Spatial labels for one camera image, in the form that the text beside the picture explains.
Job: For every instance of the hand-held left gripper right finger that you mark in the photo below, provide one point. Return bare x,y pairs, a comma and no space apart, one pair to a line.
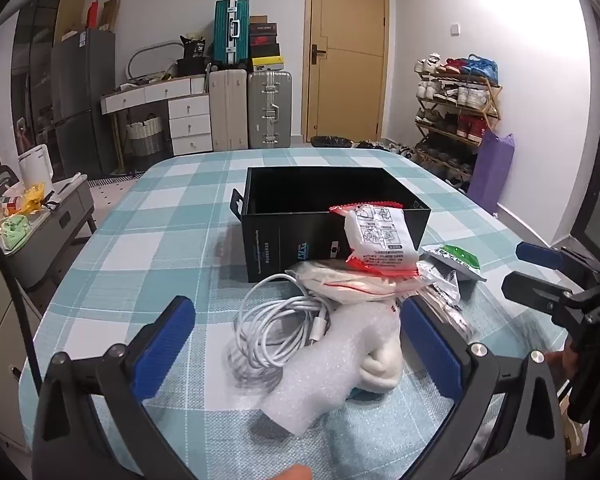
432,347

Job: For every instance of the wooden shoe rack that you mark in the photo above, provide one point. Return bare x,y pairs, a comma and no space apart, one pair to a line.
455,115

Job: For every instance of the wooden door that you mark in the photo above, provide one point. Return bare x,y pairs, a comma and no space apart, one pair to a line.
347,60

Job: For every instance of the oval mirror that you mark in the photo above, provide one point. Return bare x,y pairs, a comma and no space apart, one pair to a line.
155,57

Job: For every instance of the silver suitcase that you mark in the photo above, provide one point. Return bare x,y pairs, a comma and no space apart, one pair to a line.
270,110

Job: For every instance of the black floor bag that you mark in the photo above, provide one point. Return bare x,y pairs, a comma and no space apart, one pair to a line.
330,141

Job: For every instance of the red and white packet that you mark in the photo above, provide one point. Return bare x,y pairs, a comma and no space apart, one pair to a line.
380,237

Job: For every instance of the dark tall cabinet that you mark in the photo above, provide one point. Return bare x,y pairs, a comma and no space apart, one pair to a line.
32,70

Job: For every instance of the black cardboard box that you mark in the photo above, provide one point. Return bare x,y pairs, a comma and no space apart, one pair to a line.
290,240

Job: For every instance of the green and white packet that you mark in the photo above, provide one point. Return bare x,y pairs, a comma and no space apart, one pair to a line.
457,259

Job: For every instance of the person's left hand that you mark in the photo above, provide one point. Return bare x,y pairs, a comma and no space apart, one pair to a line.
292,474

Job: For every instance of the white kettle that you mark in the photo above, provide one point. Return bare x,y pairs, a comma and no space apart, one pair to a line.
35,165

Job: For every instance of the person's right hand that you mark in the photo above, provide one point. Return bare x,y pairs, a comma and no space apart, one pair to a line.
555,359

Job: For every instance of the woven basket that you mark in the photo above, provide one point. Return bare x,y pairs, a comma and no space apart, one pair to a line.
144,137

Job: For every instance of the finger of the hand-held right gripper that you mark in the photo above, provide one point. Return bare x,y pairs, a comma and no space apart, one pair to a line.
540,254
535,290

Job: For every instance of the grey refrigerator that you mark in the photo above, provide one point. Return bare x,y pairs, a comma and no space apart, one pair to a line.
82,100

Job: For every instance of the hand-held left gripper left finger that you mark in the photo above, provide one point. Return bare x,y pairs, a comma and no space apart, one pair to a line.
165,342

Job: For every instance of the white plush toy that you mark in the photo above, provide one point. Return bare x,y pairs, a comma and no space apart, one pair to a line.
380,367

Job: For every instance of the beige suitcase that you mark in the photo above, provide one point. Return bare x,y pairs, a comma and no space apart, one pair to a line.
227,110

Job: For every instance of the teal checked tablecloth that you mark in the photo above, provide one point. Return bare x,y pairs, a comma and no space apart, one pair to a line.
145,240

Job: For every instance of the teal suitcase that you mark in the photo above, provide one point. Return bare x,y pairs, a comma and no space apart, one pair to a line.
231,30

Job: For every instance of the white desk with drawers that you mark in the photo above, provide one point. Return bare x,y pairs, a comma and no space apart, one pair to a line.
190,120

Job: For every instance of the stack of shoe boxes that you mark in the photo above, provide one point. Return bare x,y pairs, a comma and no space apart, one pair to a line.
265,42

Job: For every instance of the yellow snack bag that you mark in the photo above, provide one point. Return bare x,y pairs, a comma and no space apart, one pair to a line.
30,200

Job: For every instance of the grey side cart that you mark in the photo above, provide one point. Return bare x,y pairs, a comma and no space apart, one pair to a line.
45,240

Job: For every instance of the white foam sheet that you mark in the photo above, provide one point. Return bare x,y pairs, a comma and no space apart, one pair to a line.
320,375

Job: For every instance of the purple bag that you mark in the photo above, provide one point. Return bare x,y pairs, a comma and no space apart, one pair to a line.
492,170

